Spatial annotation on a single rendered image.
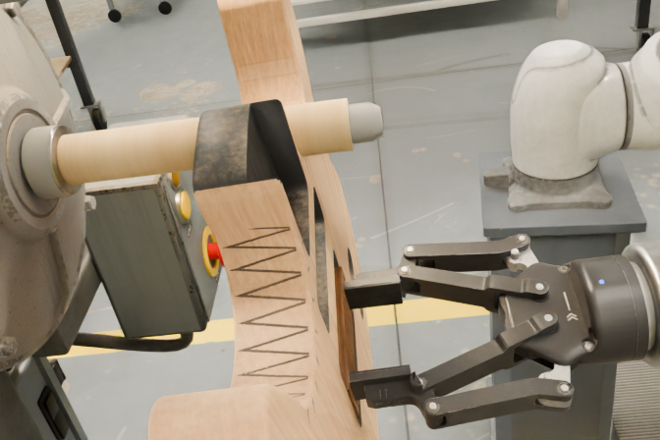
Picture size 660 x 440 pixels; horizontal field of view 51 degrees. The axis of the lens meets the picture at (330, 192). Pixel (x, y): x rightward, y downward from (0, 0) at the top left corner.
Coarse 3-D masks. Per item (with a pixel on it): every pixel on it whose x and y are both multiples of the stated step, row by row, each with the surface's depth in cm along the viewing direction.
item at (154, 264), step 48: (96, 192) 68; (144, 192) 67; (192, 192) 77; (96, 240) 70; (144, 240) 70; (192, 240) 75; (144, 288) 74; (192, 288) 74; (96, 336) 79; (144, 336) 78; (192, 336) 84
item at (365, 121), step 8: (352, 104) 42; (360, 104) 41; (368, 104) 41; (352, 112) 41; (360, 112) 41; (368, 112) 41; (376, 112) 41; (352, 120) 41; (360, 120) 41; (368, 120) 41; (376, 120) 41; (352, 128) 41; (360, 128) 41; (368, 128) 41; (376, 128) 41; (352, 136) 41; (360, 136) 41; (368, 136) 41; (376, 136) 41
